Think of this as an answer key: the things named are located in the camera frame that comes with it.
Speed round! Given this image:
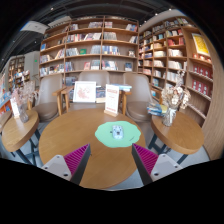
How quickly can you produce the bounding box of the taupe wooden-armed armchair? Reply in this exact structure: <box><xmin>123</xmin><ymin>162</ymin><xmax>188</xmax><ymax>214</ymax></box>
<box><xmin>121</xmin><ymin>72</ymin><xmax>158</xmax><ymax>123</ymax></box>
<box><xmin>33</xmin><ymin>73</ymin><xmax>68</xmax><ymax>123</ymax></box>
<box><xmin>61</xmin><ymin>70</ymin><xmax>126</xmax><ymax>113</ymax></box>

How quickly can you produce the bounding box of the green smiley mouse pad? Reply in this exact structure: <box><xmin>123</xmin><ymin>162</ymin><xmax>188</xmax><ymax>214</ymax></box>
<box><xmin>94</xmin><ymin>120</ymin><xmax>142</xmax><ymax>149</ymax></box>

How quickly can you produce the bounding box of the glass vase with pale flowers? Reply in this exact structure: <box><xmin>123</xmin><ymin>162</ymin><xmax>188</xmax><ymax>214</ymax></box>
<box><xmin>160</xmin><ymin>69</ymin><xmax>192</xmax><ymax>128</ymax></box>

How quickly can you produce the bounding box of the light blue book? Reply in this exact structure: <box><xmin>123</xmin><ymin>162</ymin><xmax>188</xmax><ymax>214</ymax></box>
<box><xmin>111</xmin><ymin>83</ymin><xmax>133</xmax><ymax>93</ymax></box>

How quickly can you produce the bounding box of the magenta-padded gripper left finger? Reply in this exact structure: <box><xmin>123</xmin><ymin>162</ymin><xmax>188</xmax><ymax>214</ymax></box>
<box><xmin>41</xmin><ymin>143</ymin><xmax>92</xmax><ymax>185</ymax></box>

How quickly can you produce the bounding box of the curved wooden bookshelf unit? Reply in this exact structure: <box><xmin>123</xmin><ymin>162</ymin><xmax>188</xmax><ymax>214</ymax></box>
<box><xmin>138</xmin><ymin>15</ymin><xmax>224</xmax><ymax>128</ymax></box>

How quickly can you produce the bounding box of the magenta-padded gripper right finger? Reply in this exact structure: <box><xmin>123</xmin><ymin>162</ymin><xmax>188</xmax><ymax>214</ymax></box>
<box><xmin>131</xmin><ymin>143</ymin><xmax>184</xmax><ymax>186</ymax></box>

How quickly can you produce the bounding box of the dark book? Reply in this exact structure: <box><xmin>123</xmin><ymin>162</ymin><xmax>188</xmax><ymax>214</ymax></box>
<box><xmin>95</xmin><ymin>86</ymin><xmax>107</xmax><ymax>104</ymax></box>

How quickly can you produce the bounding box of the white hanging ceiling panel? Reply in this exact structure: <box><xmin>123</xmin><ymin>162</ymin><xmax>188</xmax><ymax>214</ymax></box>
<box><xmin>20</xmin><ymin>20</ymin><xmax>51</xmax><ymax>35</ymax></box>

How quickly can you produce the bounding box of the round wooden side table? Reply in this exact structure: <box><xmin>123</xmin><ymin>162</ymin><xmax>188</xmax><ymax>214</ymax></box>
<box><xmin>1</xmin><ymin>109</ymin><xmax>40</xmax><ymax>166</ymax></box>
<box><xmin>147</xmin><ymin>110</ymin><xmax>205</xmax><ymax>165</ymax></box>

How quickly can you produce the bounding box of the small distant bookshelf unit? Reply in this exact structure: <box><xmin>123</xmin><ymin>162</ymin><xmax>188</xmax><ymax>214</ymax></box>
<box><xmin>7</xmin><ymin>54</ymin><xmax>33</xmax><ymax>89</ymax></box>

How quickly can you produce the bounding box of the white red table sign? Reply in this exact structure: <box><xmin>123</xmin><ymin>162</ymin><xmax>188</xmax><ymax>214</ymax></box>
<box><xmin>103</xmin><ymin>83</ymin><xmax>120</xmax><ymax>118</ymax></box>

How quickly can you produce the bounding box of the small white card sign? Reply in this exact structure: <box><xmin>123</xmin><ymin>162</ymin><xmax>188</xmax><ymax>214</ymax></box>
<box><xmin>9</xmin><ymin>98</ymin><xmax>20</xmax><ymax>120</ymax></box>

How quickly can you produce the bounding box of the white framed picture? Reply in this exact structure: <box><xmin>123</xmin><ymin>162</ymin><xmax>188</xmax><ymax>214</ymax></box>
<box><xmin>72</xmin><ymin>80</ymin><xmax>98</xmax><ymax>104</ymax></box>

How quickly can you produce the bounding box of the stack of magazines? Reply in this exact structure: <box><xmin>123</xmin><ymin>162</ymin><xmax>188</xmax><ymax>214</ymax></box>
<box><xmin>146</xmin><ymin>101</ymin><xmax>169</xmax><ymax>118</ymax></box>

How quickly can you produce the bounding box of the transparent computer mouse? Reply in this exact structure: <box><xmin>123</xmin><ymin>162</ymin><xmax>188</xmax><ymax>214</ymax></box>
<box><xmin>111</xmin><ymin>124</ymin><xmax>126</xmax><ymax>140</ymax></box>

